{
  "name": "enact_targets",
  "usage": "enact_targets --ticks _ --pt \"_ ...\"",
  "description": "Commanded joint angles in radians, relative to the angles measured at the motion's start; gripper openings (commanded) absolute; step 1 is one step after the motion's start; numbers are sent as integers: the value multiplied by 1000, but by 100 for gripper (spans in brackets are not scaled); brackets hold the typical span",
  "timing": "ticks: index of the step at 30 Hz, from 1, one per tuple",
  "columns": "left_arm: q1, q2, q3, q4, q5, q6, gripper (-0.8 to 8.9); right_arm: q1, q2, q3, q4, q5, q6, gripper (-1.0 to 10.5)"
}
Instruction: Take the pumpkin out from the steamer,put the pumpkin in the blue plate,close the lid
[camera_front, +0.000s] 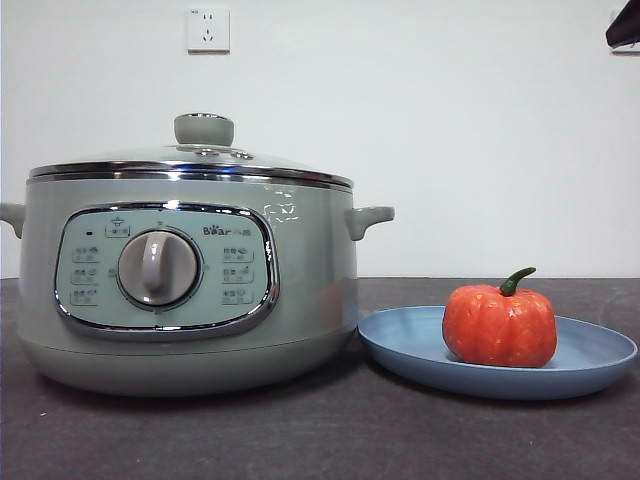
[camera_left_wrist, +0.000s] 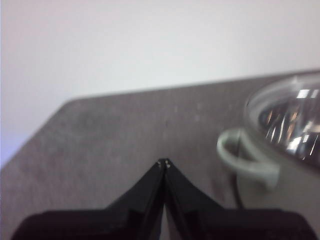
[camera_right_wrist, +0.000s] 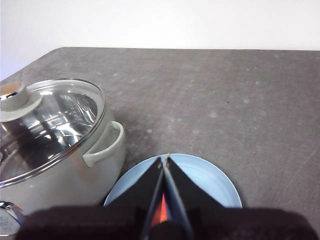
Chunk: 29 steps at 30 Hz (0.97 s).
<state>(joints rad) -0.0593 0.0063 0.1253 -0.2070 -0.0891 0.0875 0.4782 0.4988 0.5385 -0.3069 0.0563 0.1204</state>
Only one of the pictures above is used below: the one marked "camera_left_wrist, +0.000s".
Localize glass lid with green knob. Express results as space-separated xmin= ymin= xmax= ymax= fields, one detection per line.
xmin=243 ymin=73 xmax=320 ymax=173

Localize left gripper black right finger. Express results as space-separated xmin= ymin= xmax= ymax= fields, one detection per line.
xmin=164 ymin=158 xmax=224 ymax=240

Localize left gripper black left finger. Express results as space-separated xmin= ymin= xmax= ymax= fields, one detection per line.
xmin=106 ymin=158 xmax=166 ymax=240

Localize pale green electric steamer pot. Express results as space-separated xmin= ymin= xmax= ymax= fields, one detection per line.
xmin=216 ymin=126 xmax=320 ymax=211

